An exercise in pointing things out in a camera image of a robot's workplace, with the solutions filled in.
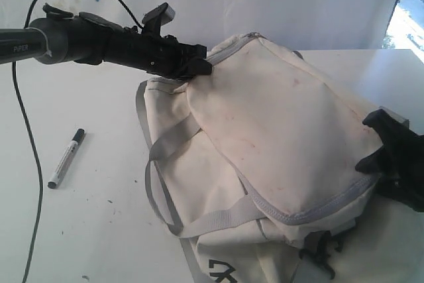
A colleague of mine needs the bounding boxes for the white canvas duffel bag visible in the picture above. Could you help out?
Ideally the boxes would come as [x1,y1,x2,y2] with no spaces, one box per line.
[133,32,413,283]

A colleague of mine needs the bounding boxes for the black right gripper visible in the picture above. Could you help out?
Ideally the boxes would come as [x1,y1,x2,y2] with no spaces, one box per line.
[355,109,423,212]

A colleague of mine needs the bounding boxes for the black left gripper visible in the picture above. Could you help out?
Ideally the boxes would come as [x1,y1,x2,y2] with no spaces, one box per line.
[102,30,212,81]

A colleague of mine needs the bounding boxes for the left robot arm black grey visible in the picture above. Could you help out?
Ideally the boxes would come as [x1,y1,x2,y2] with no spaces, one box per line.
[1,3,213,80]

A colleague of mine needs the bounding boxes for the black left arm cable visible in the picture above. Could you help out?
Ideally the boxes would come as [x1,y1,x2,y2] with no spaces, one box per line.
[11,0,146,283]

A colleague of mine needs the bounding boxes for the black and white marker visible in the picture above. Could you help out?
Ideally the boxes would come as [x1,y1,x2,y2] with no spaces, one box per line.
[47,128,85,189]

